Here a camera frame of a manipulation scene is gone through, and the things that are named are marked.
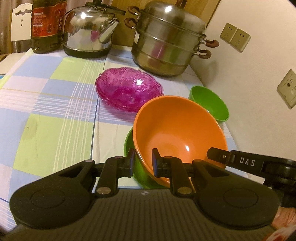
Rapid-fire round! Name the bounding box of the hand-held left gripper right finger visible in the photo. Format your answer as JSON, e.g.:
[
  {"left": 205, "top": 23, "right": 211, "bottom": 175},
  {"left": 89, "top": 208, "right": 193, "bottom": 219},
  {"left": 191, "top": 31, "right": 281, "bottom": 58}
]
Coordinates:
[{"left": 151, "top": 148, "right": 232, "bottom": 198}]

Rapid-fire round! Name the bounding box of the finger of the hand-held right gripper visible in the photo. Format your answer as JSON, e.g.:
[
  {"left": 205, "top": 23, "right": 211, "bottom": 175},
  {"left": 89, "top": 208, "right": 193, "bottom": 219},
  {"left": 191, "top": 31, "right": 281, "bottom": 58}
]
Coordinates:
[{"left": 207, "top": 147, "right": 234, "bottom": 168}]

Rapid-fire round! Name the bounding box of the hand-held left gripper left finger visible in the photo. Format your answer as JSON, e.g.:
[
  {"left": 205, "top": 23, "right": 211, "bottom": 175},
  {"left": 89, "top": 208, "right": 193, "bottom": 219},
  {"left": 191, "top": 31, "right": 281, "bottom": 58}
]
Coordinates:
[{"left": 55, "top": 148, "right": 136, "bottom": 198}]

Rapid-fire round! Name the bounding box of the large green bowl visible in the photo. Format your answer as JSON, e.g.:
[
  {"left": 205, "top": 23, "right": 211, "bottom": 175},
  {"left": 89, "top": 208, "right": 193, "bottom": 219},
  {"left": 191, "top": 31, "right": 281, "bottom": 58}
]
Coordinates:
[{"left": 124, "top": 127, "right": 169, "bottom": 189}]

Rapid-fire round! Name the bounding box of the orange bowl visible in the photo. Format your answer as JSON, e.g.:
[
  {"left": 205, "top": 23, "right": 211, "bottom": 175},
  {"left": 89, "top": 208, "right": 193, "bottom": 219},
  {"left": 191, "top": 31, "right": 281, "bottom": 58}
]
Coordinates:
[{"left": 132, "top": 96, "right": 228, "bottom": 189}]

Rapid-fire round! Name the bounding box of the small green bowl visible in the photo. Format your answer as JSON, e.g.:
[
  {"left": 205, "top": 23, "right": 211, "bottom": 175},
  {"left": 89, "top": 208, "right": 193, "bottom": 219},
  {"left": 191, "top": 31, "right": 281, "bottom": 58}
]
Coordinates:
[{"left": 188, "top": 86, "right": 229, "bottom": 123}]

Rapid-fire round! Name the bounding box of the purple glass dish front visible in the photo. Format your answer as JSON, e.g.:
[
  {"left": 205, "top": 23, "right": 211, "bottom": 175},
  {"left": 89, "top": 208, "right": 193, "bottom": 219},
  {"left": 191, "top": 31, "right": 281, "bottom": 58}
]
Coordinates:
[{"left": 95, "top": 67, "right": 164, "bottom": 109}]

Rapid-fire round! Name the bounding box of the checked tablecloth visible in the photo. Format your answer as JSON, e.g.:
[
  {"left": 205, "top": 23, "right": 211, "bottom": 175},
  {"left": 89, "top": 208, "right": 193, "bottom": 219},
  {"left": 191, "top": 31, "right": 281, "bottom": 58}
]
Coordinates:
[{"left": 0, "top": 45, "right": 240, "bottom": 209}]

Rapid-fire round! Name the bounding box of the steel steamer pot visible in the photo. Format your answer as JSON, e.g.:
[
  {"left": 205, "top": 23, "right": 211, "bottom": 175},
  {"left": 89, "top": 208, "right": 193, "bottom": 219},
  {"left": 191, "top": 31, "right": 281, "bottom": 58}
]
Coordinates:
[{"left": 125, "top": 0, "right": 219, "bottom": 77}]

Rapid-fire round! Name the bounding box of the steel kettle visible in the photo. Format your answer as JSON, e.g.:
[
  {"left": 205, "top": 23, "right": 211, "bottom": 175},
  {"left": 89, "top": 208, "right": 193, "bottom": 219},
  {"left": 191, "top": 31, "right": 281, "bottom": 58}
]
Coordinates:
[{"left": 63, "top": 0, "right": 126, "bottom": 57}]

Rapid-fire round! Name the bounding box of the white side table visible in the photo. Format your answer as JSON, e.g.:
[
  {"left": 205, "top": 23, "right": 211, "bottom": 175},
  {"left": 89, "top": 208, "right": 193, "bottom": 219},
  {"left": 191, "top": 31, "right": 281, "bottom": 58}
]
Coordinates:
[{"left": 0, "top": 53, "right": 17, "bottom": 75}]

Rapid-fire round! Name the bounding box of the cooking oil bottle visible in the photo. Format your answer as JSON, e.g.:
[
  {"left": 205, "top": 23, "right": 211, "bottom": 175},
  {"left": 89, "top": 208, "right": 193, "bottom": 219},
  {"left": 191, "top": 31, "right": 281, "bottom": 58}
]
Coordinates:
[{"left": 31, "top": 0, "right": 67, "bottom": 54}]

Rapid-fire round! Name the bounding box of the white chair back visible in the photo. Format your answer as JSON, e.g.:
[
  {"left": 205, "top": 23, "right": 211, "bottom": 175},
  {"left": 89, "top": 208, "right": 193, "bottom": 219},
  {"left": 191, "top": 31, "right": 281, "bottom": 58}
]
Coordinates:
[{"left": 10, "top": 2, "right": 33, "bottom": 42}]

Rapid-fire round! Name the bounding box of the beige wall socket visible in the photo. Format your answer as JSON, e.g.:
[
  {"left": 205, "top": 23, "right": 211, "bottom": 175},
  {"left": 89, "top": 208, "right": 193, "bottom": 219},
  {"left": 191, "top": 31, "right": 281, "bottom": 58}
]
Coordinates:
[{"left": 277, "top": 69, "right": 296, "bottom": 109}]

